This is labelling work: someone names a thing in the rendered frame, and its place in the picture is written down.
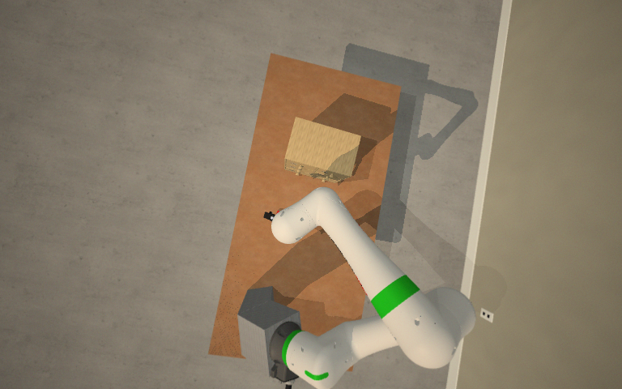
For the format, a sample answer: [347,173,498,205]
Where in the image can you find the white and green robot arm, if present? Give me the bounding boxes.
[269,187,476,389]

